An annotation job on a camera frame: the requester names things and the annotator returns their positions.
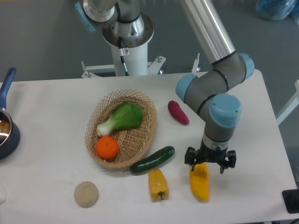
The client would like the green cucumber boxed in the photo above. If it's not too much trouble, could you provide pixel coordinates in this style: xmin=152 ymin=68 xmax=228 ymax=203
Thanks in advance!
xmin=129 ymin=146 xmax=175 ymax=173

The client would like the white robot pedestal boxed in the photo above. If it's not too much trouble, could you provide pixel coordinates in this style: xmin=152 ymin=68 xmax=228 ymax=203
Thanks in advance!
xmin=80 ymin=42 xmax=201 ymax=79

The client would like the purple sweet potato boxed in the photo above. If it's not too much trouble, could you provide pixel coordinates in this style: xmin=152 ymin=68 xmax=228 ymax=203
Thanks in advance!
xmin=168 ymin=100 xmax=189 ymax=125

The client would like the yellow bell pepper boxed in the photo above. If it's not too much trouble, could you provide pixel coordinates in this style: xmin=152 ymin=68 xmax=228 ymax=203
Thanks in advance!
xmin=148 ymin=169 xmax=169 ymax=201

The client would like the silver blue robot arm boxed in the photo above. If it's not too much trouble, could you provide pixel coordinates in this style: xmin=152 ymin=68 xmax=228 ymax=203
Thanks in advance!
xmin=75 ymin=0 xmax=254 ymax=171

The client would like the green bok choy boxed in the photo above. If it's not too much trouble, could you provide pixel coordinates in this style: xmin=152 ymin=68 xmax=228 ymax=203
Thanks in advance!
xmin=96 ymin=102 xmax=143 ymax=136

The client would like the black device at edge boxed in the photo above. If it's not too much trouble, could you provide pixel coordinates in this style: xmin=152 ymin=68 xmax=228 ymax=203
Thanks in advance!
xmin=282 ymin=189 xmax=299 ymax=214

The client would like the blue handled saucepan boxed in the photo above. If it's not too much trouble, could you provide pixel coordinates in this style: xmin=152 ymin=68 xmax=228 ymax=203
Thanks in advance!
xmin=0 ymin=67 xmax=21 ymax=160

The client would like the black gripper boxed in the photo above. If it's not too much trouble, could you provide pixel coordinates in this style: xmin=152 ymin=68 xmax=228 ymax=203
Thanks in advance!
xmin=185 ymin=142 xmax=236 ymax=174

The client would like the blue plastic bag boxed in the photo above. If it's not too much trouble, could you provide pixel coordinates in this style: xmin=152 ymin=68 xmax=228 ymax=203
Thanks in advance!
xmin=255 ymin=0 xmax=299 ymax=21

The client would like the orange fruit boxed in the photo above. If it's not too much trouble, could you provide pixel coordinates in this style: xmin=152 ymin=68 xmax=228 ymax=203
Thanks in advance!
xmin=96 ymin=136 xmax=119 ymax=160

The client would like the yellow mango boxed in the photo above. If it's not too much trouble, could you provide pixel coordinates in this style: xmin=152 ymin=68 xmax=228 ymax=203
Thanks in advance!
xmin=189 ymin=163 xmax=209 ymax=202

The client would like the white frame leg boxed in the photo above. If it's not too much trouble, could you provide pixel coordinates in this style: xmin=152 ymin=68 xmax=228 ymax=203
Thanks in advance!
xmin=276 ymin=80 xmax=299 ymax=125

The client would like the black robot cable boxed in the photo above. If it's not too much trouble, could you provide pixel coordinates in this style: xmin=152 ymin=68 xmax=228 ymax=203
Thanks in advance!
xmin=118 ymin=36 xmax=130 ymax=77

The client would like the woven wicker basket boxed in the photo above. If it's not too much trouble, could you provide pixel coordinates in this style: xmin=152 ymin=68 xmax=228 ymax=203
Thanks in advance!
xmin=85 ymin=89 xmax=157 ymax=169

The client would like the beige steamed bun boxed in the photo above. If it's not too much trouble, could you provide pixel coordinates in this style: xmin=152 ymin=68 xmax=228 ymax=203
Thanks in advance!
xmin=73 ymin=181 xmax=99 ymax=208

